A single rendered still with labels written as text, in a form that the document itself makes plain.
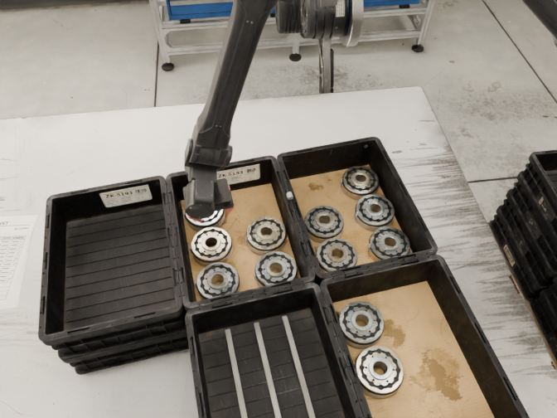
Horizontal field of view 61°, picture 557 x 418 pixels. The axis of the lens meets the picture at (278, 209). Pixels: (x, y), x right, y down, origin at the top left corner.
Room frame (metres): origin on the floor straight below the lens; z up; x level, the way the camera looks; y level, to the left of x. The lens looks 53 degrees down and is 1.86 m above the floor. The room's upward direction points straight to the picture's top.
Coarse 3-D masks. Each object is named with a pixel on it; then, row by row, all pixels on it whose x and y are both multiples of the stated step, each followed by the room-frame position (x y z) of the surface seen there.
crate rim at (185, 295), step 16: (240, 160) 0.87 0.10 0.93; (256, 160) 0.87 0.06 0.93; (272, 160) 0.87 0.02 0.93; (176, 176) 0.81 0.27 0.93; (288, 208) 0.70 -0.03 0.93; (176, 224) 0.66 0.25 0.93; (176, 240) 0.61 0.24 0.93; (304, 256) 0.56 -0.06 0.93; (256, 288) 0.48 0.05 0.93; (272, 288) 0.48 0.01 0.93; (192, 304) 0.44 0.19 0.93; (208, 304) 0.44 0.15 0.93
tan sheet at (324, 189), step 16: (320, 176) 0.90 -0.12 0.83; (336, 176) 0.90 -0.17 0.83; (304, 192) 0.84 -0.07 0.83; (320, 192) 0.84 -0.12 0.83; (336, 192) 0.84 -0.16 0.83; (304, 208) 0.78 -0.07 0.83; (336, 208) 0.78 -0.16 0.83; (352, 208) 0.78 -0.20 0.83; (352, 224) 0.73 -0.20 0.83; (352, 240) 0.68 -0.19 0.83; (368, 240) 0.68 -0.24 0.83; (336, 256) 0.63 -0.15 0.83; (368, 256) 0.63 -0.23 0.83
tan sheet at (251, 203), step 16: (240, 192) 0.84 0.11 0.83; (256, 192) 0.84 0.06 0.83; (272, 192) 0.84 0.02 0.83; (240, 208) 0.78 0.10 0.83; (256, 208) 0.78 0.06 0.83; (272, 208) 0.78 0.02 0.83; (224, 224) 0.73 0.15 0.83; (240, 224) 0.73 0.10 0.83; (240, 240) 0.68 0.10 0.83; (288, 240) 0.68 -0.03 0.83; (192, 256) 0.63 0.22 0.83; (240, 256) 0.63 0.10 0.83; (256, 256) 0.63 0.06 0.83; (192, 272) 0.58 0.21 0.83; (240, 272) 0.58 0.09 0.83; (240, 288) 0.54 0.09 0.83
